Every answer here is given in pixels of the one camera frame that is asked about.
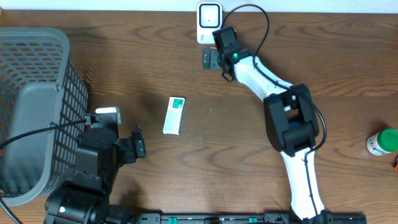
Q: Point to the green lid supplement bottle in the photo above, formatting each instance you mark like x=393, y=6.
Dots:
x=382, y=143

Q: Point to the white green Panadol box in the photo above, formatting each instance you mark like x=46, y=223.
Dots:
x=173, y=115

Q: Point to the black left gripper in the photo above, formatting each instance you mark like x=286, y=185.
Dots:
x=129, y=154

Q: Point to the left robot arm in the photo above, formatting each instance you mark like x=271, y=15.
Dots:
x=83, y=196

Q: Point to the grey plastic mesh basket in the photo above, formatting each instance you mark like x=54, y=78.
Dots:
x=43, y=102

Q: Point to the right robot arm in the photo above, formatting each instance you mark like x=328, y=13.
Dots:
x=292, y=124

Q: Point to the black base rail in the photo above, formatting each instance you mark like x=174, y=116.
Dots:
x=270, y=218

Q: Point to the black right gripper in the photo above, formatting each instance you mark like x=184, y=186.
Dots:
x=211, y=60

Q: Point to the white barcode scanner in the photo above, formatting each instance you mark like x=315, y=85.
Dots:
x=209, y=19

